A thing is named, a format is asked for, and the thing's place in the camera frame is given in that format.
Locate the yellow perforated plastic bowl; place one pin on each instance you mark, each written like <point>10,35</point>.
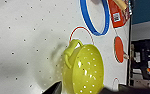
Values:
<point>86,70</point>

